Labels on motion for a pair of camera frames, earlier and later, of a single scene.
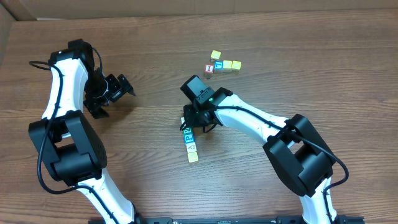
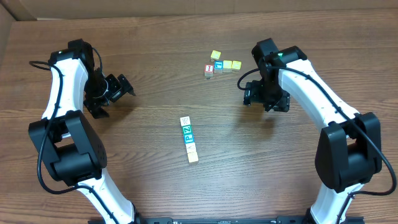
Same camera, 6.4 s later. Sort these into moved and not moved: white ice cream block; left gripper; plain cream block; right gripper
Moved: right gripper
Not moved: left gripper; plain cream block; white ice cream block
